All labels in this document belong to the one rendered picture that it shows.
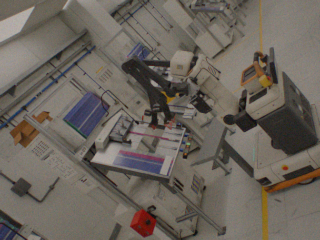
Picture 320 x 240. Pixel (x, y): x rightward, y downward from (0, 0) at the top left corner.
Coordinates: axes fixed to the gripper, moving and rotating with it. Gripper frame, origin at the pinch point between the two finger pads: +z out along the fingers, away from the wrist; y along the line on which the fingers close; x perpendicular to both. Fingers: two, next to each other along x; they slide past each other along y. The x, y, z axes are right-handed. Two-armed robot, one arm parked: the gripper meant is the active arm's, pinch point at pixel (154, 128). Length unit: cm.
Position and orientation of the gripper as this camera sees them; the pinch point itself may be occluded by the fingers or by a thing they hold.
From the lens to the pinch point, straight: 290.2
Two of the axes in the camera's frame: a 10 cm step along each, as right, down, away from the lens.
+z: -0.2, 8.1, 5.8
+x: 9.6, 1.8, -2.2
